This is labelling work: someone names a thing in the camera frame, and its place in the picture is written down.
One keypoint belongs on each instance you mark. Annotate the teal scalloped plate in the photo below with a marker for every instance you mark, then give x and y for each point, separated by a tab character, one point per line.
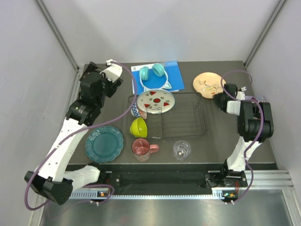
104	144

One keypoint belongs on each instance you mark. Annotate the patterned blue red bowl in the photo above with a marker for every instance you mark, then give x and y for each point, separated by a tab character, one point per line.
137	112

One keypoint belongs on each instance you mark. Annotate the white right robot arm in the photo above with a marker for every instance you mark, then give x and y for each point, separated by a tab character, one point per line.
255	125

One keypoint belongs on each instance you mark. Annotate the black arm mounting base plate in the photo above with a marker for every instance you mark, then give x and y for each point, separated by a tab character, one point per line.
198	178

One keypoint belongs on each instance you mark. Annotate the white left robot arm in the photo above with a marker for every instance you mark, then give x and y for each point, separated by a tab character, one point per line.
50	179

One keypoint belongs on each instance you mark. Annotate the orange floral plate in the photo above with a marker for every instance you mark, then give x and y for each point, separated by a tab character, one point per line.
208	84

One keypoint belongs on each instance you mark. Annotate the black wire dish rack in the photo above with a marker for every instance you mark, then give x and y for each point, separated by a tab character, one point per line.
186	119

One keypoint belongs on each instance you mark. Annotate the lime green bowl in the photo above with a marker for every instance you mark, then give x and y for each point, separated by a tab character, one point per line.
138	128

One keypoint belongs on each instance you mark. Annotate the clear drinking glass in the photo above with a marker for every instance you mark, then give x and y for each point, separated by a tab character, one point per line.
181	150

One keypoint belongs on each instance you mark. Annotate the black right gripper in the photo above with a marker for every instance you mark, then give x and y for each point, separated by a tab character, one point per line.
217	97

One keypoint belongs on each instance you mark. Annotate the pink glass mug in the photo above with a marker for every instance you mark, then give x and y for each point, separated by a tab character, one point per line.
142	149

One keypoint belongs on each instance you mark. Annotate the white watermelon pattern plate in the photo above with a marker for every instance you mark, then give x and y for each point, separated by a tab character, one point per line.
156	101

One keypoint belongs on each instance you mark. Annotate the illustrated red castle book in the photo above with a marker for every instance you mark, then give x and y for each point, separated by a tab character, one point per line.
257	98

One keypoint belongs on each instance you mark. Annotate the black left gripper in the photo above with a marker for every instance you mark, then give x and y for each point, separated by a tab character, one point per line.
112	86

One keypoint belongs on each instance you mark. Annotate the blue folder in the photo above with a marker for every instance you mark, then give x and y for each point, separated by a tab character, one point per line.
165	75

